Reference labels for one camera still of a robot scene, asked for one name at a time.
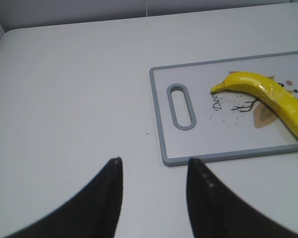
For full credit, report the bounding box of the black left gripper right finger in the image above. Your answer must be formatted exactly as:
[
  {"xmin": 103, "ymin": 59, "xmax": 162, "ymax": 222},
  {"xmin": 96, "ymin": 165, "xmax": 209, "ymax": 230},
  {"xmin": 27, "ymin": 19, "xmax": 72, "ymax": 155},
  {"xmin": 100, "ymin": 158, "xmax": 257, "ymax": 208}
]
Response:
[{"xmin": 186, "ymin": 158, "xmax": 298, "ymax": 238}]

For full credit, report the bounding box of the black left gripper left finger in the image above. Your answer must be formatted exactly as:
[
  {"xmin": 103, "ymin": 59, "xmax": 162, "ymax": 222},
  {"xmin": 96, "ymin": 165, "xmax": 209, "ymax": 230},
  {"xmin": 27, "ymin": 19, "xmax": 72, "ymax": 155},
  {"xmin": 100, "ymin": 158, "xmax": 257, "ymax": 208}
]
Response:
[{"xmin": 10, "ymin": 157, "xmax": 123, "ymax": 238}]

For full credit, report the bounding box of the yellow plastic banana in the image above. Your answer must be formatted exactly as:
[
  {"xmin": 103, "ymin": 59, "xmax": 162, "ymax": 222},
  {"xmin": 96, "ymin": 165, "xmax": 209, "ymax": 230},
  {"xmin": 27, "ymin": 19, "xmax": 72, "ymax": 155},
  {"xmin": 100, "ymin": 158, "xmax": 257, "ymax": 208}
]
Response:
[{"xmin": 211, "ymin": 71, "xmax": 298, "ymax": 138}]

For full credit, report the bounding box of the white grey cutting board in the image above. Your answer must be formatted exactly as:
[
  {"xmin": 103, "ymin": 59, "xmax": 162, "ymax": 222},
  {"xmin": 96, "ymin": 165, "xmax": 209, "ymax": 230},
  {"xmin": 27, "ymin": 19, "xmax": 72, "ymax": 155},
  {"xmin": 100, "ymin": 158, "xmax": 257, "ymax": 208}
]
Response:
[{"xmin": 149, "ymin": 51, "xmax": 298, "ymax": 166}]

